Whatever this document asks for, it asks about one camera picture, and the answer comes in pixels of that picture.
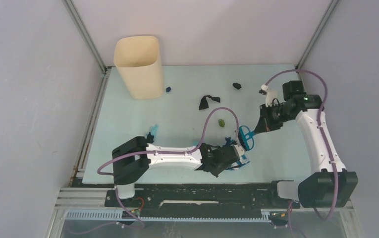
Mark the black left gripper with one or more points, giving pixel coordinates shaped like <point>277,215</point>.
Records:
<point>216,172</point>

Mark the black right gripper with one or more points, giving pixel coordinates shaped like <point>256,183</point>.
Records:
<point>265,124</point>

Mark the blue hand brush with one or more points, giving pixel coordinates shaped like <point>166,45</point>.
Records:
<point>246,137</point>

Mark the blue dustpan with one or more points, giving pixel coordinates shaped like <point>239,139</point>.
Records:
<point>238,164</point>

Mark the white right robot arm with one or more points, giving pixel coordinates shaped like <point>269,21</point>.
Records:
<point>330,183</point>

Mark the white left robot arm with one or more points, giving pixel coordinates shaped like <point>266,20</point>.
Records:
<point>140,156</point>

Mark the dark blue paper scrap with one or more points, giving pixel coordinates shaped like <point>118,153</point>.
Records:
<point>229,141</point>

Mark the green paper scrap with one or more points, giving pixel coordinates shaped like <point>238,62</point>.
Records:
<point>221,123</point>

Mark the small black paper scrap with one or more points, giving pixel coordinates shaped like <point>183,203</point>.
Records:
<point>236,86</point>

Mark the long black paper scrap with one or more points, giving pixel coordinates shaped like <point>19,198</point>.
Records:
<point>204,101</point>

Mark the light blue scrap left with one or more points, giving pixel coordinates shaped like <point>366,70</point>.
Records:
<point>154,129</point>

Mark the black scrap left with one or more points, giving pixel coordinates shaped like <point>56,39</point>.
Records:
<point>150,138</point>

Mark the beige waste bin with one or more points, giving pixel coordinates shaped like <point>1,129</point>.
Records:
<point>138,62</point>

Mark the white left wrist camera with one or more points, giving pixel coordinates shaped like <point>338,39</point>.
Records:
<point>239,150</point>

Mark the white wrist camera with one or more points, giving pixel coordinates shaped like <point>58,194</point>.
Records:
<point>239,150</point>
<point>269,94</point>

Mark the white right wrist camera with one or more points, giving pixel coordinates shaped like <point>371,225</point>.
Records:
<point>269,94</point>

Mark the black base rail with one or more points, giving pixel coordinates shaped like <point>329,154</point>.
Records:
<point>240,200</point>

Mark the grey cable duct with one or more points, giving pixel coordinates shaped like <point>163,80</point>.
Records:
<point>119,216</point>

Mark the left aluminium frame post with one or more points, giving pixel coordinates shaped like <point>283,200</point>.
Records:
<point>72,9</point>

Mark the aluminium frame post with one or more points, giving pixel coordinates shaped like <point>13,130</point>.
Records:
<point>318,32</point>
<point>72,9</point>

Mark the right aluminium frame post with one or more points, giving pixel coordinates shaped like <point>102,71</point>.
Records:
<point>318,32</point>

